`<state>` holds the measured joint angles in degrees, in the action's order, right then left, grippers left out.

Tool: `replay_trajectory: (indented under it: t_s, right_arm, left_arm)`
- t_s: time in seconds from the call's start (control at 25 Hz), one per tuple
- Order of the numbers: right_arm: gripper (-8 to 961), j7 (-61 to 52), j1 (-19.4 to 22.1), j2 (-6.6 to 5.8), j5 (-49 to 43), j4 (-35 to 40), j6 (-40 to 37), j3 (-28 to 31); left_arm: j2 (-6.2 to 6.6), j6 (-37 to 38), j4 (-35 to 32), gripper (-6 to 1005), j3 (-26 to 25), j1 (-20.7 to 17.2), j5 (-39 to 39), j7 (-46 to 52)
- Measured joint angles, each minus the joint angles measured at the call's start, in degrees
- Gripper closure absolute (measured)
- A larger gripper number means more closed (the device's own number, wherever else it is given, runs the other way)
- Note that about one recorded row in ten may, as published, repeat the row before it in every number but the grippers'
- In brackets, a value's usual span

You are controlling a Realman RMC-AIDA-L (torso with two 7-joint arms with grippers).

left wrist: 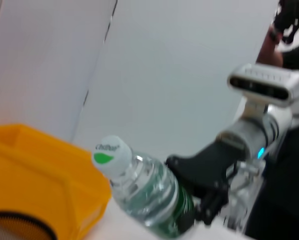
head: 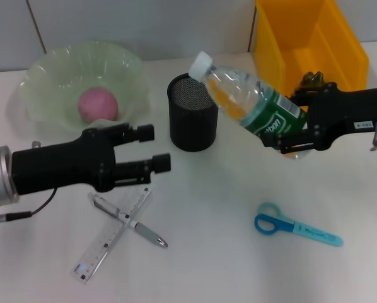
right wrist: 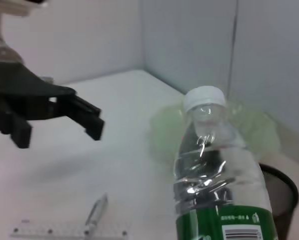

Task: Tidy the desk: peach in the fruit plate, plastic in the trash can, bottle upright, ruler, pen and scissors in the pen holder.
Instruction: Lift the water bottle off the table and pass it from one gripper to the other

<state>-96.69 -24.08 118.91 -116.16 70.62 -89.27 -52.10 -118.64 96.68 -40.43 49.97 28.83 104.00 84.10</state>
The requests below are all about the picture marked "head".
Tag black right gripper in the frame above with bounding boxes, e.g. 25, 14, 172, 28
263, 82, 377, 155

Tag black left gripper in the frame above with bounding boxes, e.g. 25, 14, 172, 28
11, 123, 156, 196

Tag pink peach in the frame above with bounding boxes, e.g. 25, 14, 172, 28
78, 87, 119, 122

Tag clear green-label water bottle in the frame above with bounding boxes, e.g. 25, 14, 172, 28
188, 51, 312, 160

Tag black mesh pen holder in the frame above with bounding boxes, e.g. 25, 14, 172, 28
167, 73, 219, 153

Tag grey silver pen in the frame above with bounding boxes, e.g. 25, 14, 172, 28
88, 191, 170, 249

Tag pale green glass fruit bowl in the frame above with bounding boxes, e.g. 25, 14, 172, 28
20, 40, 151, 132

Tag transparent plastic ruler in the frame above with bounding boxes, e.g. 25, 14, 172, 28
70, 186, 153, 285

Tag blue scissors with sheath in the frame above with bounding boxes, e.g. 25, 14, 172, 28
253, 201, 344, 247

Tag yellow plastic bin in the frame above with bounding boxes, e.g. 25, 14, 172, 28
254, 0, 370, 110

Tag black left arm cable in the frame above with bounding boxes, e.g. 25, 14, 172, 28
0, 187, 57, 222

